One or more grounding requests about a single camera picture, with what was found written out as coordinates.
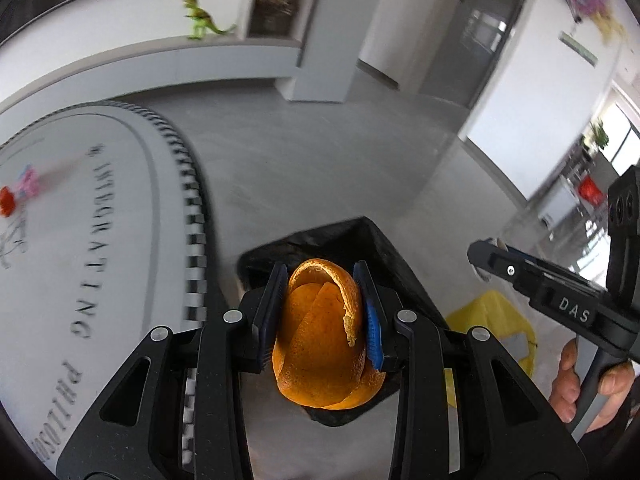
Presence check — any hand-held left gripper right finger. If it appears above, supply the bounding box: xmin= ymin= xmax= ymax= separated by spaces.
xmin=352 ymin=260 xmax=588 ymax=480

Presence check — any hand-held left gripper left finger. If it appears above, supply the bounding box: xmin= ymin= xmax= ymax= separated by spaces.
xmin=56 ymin=261 xmax=289 ymax=480

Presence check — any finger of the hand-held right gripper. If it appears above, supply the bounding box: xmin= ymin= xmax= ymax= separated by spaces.
xmin=492 ymin=240 xmax=606 ymax=293
xmin=467 ymin=240 xmax=546 ymax=306

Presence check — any orange peel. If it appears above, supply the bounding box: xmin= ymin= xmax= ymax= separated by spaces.
xmin=271 ymin=257 xmax=387 ymax=409

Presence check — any person's right hand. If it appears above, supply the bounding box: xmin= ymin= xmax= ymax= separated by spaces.
xmin=549 ymin=339 xmax=637 ymax=433

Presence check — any yellow plastic bag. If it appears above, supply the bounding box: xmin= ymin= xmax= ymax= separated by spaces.
xmin=444 ymin=290 xmax=538 ymax=408

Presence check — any red box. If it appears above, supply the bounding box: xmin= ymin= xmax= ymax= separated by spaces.
xmin=577 ymin=177 xmax=606 ymax=206

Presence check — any green potted plant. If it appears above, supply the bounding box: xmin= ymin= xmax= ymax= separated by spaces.
xmin=587 ymin=120 xmax=611 ymax=151

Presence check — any grey door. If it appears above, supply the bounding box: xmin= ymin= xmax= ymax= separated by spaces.
xmin=420 ymin=0 xmax=521 ymax=108

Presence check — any round white printed rug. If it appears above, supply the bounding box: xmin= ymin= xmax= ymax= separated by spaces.
xmin=0 ymin=100 xmax=211 ymax=471

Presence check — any pink toy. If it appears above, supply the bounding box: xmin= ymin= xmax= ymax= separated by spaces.
xmin=15 ymin=167 xmax=41 ymax=198

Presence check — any white low cabinet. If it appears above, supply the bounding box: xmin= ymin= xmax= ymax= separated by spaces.
xmin=0 ymin=37 xmax=303 ymax=116

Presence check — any green toy dinosaur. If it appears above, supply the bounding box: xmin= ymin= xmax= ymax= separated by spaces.
xmin=181 ymin=0 xmax=238 ymax=41

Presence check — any dried plant decoration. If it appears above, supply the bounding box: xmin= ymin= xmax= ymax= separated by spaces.
xmin=255 ymin=0 xmax=296 ymax=23

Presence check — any grey wall sign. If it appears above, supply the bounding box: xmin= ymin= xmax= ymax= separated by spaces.
xmin=559 ymin=31 xmax=598 ymax=67

